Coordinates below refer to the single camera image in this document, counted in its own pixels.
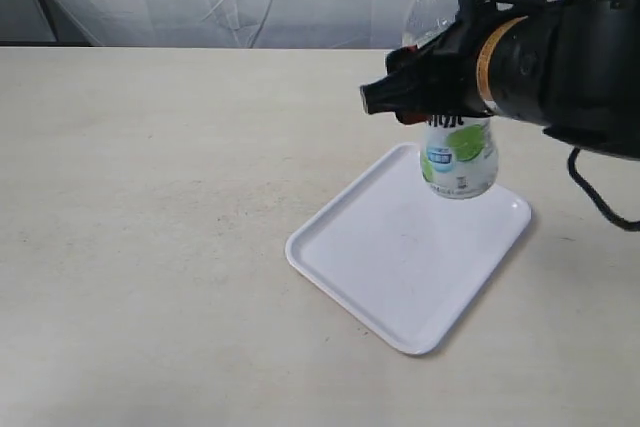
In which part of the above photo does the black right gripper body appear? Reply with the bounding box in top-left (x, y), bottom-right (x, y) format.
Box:
top-left (359, 22), bottom-right (488, 125)

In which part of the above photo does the clear bottle green label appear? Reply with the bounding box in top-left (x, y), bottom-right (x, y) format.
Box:
top-left (402, 0), bottom-right (499, 200)

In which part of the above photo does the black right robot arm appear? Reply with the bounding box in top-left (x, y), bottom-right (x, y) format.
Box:
top-left (360, 0), bottom-right (639, 160)

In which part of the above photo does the white plastic tray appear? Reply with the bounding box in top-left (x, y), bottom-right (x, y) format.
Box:
top-left (285, 143), bottom-right (532, 356)

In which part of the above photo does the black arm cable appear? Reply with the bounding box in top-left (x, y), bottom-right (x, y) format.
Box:
top-left (566, 146), bottom-right (640, 233)

